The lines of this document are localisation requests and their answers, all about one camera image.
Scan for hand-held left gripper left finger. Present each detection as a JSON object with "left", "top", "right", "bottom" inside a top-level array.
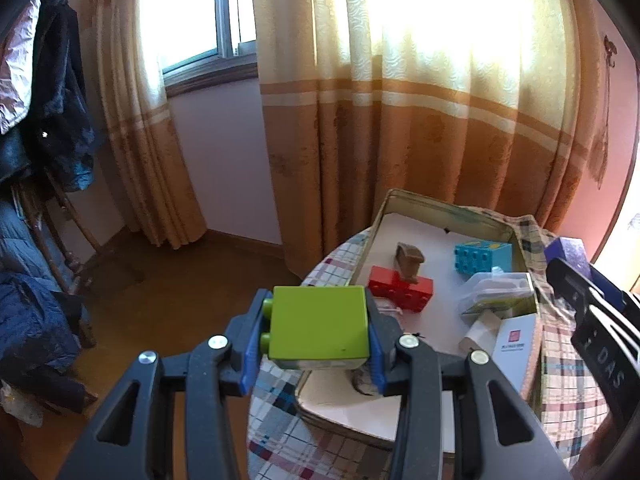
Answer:
[{"left": 60, "top": 287, "right": 273, "bottom": 480}]

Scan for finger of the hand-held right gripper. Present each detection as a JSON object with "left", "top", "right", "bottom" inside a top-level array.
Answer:
[
  {"left": 590, "top": 264, "right": 640, "bottom": 321},
  {"left": 546, "top": 258, "right": 603, "bottom": 323}
]

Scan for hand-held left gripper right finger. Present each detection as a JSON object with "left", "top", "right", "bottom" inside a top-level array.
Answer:
[{"left": 362, "top": 300, "right": 573, "bottom": 480}]

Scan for purple box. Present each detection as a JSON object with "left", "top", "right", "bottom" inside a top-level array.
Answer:
[{"left": 544, "top": 237, "right": 593, "bottom": 273}]

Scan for green toy block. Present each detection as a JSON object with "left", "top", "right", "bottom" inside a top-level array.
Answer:
[{"left": 259, "top": 285, "right": 372, "bottom": 372}]

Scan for clear plastic box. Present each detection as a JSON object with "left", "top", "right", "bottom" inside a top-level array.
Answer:
[{"left": 459, "top": 272, "right": 537, "bottom": 317}]

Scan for red toy block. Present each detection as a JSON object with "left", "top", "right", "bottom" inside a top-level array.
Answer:
[{"left": 367, "top": 266, "right": 435, "bottom": 315}]

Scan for white carton with red label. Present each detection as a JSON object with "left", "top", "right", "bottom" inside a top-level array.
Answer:
[{"left": 490, "top": 312, "right": 542, "bottom": 396}]

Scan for blue printed toy block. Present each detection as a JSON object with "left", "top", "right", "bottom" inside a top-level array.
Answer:
[{"left": 454, "top": 240, "right": 514, "bottom": 277}]

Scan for white charger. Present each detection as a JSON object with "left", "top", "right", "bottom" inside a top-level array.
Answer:
[{"left": 459, "top": 310, "right": 506, "bottom": 356}]

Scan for brown wooden block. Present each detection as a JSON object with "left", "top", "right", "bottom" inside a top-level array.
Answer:
[{"left": 394, "top": 242, "right": 426, "bottom": 282}]

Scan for shallow cardboard tray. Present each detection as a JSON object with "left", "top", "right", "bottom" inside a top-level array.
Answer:
[{"left": 295, "top": 189, "right": 543, "bottom": 451}]

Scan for plaid tablecloth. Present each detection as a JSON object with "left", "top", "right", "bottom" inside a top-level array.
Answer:
[{"left": 247, "top": 215, "right": 621, "bottom": 480}]

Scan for white paper liner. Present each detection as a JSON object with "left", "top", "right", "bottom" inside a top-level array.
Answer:
[{"left": 300, "top": 212, "right": 516, "bottom": 441}]

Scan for hanging tassel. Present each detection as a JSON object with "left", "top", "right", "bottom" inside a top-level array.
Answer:
[{"left": 590, "top": 65, "right": 613, "bottom": 183}]

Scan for yellow and orange curtain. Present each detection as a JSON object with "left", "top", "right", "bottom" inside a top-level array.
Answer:
[
  {"left": 250, "top": 0, "right": 596, "bottom": 281},
  {"left": 92, "top": 0, "right": 208, "bottom": 251}
]

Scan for blue quilted jacket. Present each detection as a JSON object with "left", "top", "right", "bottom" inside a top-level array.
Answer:
[{"left": 0, "top": 200, "right": 86, "bottom": 411}]

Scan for crumpled plastic bag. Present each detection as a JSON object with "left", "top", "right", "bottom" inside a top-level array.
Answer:
[{"left": 0, "top": 380, "right": 56, "bottom": 428}]

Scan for dark hanging clothes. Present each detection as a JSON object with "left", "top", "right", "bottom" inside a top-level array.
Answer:
[{"left": 0, "top": 0, "right": 96, "bottom": 193}]

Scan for window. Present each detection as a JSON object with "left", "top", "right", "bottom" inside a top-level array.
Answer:
[{"left": 135, "top": 0, "right": 258, "bottom": 86}]

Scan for pink quilted garment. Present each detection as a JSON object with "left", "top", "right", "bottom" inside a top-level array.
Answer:
[{"left": 0, "top": 0, "right": 41, "bottom": 136}]

